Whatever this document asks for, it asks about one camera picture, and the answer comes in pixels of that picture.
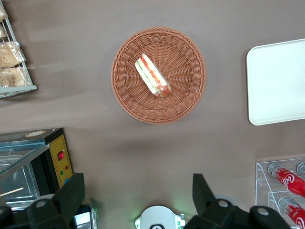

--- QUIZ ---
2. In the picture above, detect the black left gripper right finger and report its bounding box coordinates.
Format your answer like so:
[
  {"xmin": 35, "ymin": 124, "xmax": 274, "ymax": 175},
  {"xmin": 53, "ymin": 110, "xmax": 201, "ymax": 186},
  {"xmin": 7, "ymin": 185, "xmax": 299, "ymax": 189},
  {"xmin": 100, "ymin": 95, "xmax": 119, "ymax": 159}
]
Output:
[{"xmin": 183, "ymin": 173, "xmax": 291, "ymax": 229}]

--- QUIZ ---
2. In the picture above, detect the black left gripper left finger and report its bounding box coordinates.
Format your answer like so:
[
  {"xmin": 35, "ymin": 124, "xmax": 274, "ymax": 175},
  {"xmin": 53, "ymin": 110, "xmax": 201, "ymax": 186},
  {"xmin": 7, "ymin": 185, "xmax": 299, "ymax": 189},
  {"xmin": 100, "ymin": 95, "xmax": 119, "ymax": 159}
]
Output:
[{"xmin": 27, "ymin": 173, "xmax": 86, "ymax": 229}]

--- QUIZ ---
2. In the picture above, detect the triangle sandwich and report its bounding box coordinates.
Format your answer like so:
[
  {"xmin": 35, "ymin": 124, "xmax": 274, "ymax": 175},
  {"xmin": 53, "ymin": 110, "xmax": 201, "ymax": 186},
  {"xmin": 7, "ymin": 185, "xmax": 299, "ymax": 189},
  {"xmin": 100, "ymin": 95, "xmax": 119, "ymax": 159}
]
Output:
[{"xmin": 134, "ymin": 52, "xmax": 172, "ymax": 98}]

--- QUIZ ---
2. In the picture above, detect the cream plastic tray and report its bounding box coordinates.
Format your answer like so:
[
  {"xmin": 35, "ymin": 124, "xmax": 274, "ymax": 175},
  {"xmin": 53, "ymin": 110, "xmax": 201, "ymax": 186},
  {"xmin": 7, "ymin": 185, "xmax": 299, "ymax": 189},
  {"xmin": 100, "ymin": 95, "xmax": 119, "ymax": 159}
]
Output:
[{"xmin": 246, "ymin": 38, "xmax": 305, "ymax": 126}]

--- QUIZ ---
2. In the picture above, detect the brown round wicker basket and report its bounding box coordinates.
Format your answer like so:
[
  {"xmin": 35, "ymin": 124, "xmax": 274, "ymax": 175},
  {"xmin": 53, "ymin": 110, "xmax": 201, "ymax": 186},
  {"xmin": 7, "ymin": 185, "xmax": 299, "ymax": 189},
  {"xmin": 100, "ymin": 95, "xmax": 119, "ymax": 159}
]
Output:
[{"xmin": 111, "ymin": 26, "xmax": 207, "ymax": 125}]

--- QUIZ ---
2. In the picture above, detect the silver metal control box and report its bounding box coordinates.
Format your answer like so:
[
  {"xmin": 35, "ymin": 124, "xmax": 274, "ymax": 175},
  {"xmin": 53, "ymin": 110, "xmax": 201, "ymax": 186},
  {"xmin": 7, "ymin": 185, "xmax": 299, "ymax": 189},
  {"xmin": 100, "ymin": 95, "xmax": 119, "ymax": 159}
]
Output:
[{"xmin": 72, "ymin": 198, "xmax": 100, "ymax": 229}]

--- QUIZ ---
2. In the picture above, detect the thin wooden stick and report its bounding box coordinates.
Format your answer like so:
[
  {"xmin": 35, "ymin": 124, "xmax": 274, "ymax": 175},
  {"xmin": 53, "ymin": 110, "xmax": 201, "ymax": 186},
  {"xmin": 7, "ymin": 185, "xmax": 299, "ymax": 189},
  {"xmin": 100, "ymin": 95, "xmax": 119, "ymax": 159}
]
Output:
[{"xmin": 0, "ymin": 187, "xmax": 24, "ymax": 198}]

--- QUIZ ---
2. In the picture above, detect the clear acrylic bottle rack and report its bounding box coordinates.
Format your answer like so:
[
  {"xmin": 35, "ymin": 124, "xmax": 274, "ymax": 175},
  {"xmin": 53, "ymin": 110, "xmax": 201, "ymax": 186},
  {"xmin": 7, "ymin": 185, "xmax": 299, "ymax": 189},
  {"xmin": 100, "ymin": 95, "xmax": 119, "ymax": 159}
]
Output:
[{"xmin": 255, "ymin": 157, "xmax": 305, "ymax": 229}]

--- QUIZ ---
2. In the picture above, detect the black glass food warmer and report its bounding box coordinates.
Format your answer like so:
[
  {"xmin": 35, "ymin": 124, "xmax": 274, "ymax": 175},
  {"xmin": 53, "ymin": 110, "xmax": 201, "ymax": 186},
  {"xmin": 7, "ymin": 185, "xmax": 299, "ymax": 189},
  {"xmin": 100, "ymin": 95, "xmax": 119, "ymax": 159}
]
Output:
[{"xmin": 0, "ymin": 128, "xmax": 74, "ymax": 212}]

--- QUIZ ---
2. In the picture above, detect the grey wire rack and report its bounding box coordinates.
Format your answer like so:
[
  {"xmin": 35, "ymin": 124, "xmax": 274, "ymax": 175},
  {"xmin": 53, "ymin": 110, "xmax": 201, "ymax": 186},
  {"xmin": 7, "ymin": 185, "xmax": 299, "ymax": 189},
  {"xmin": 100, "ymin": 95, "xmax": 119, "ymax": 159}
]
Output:
[{"xmin": 0, "ymin": 0, "xmax": 38, "ymax": 98}]

